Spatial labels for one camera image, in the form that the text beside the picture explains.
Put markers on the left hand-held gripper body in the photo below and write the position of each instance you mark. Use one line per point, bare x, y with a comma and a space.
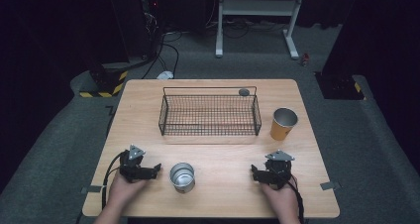
131, 164

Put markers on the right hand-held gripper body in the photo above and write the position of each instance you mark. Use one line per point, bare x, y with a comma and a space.
279, 168

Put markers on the silver metal cup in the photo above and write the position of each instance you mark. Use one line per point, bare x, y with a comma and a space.
182, 179

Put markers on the orange cup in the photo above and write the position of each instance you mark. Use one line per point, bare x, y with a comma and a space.
280, 130

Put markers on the person's right hand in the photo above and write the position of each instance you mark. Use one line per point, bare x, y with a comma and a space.
280, 197

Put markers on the person's left hand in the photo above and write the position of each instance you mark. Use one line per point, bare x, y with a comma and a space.
124, 191

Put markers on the grey tape piece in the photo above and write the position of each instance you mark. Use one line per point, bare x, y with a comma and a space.
91, 189
329, 185

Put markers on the small grey round disc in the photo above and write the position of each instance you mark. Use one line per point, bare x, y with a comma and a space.
244, 92

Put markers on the yellow black striped stand base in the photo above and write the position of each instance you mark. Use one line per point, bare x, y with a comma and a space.
340, 87
105, 85

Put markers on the white power adapter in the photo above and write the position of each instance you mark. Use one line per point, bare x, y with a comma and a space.
165, 75

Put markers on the small red object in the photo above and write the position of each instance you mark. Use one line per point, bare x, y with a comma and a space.
305, 59

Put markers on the dark equipment tower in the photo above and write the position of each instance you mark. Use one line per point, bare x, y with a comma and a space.
150, 19

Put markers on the white metal stand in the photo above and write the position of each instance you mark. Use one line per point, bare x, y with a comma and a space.
257, 7

